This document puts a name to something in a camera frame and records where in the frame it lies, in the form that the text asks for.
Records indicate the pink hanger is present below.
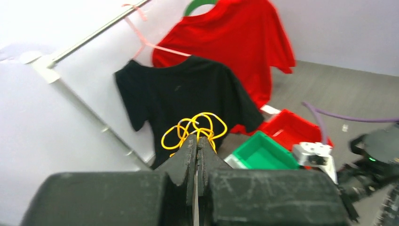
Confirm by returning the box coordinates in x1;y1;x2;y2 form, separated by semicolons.
121;3;192;60

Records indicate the white plastic bin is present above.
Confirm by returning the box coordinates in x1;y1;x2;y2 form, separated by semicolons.
224;154;246;169

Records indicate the white clothes rack stand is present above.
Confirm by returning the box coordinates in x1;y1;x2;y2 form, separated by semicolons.
18;0;283;166

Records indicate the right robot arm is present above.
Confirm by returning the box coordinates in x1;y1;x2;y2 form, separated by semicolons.
337;123;399;223

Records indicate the yellow cable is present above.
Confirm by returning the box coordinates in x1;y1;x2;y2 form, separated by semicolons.
160;112;228;158

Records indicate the red sweatshirt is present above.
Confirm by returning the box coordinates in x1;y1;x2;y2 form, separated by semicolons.
152;0;295;107

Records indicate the green hanger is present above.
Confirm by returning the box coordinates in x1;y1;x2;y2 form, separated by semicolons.
184;0;218;16

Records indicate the black t-shirt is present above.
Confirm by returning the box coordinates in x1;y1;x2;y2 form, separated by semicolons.
114;56;264;169

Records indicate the green plastic bin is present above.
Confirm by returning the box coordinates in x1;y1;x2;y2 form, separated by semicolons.
232;131;299;170

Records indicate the red plastic bin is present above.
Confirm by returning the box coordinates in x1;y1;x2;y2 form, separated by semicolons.
256;109;321;152

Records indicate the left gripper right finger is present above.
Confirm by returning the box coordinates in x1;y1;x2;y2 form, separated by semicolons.
197;137;349;226

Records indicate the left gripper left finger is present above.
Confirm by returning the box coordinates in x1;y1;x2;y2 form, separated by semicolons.
21;135;197;226

